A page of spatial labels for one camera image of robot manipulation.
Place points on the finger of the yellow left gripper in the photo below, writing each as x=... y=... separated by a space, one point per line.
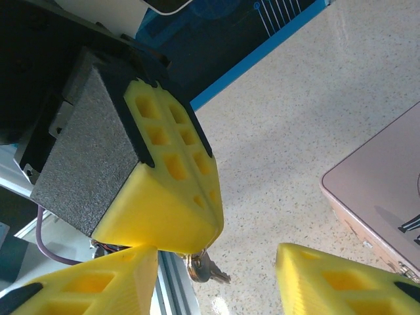
x=210 y=183
x=157 y=216

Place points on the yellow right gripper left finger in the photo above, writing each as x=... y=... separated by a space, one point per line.
x=98 y=285

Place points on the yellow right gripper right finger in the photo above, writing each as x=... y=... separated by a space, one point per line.
x=328 y=285

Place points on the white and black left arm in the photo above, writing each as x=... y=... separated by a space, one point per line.
x=98 y=13

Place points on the pink cartoon tin box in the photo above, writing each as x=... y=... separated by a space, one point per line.
x=367 y=183

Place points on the blue table edge strip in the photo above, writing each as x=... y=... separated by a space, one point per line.
x=262 y=50

